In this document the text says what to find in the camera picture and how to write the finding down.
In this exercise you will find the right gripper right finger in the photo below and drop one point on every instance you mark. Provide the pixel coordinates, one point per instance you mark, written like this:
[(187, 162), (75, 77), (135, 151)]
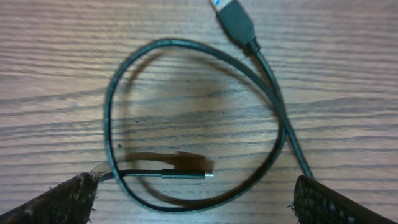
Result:
[(314, 203)]

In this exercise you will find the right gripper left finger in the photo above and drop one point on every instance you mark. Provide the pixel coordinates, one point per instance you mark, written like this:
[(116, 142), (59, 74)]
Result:
[(68, 202)]

